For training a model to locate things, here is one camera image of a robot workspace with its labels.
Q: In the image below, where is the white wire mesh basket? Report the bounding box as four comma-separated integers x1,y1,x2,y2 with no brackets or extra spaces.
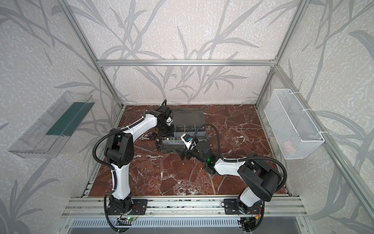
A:
264,89,325,160

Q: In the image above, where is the green electronics board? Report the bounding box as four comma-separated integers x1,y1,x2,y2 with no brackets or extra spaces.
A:
116,217,137,226

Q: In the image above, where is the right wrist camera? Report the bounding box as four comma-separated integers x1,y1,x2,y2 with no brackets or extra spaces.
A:
180,133,196,151

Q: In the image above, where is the pile of black nuts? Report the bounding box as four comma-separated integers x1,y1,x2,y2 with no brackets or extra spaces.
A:
152,132,162,152

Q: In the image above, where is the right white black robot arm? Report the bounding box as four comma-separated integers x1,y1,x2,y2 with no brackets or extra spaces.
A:
176,141,287,208

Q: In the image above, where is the right black corrugated cable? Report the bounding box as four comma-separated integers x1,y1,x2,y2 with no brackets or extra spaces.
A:
192,123,288,192

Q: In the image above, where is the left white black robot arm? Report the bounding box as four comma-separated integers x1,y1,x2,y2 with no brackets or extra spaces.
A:
92,103,174,213

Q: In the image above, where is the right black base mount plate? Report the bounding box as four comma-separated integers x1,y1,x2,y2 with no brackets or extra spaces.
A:
221,199,264,215

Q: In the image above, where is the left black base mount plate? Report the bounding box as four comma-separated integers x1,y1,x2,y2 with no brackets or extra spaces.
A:
107,199,148,215

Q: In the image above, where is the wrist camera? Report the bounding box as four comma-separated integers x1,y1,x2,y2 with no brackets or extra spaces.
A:
166,117,173,126
180,133,196,151

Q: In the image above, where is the grey plastic compartment organizer box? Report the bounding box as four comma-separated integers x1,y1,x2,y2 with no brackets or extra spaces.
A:
161,108,205,153

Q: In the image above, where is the clear plastic wall bin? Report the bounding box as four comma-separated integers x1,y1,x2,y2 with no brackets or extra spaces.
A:
9,91,95,159

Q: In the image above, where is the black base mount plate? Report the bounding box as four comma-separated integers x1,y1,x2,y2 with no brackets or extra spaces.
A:
107,199,148,215
221,199,264,215

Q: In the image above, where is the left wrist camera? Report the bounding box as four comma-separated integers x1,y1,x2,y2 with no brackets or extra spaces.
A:
166,117,173,126

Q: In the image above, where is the aluminium front rail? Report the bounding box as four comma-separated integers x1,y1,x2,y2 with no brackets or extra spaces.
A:
61,195,307,218

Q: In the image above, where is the aluminium cage frame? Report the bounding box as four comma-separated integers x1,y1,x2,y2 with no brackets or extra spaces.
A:
56,1,374,218

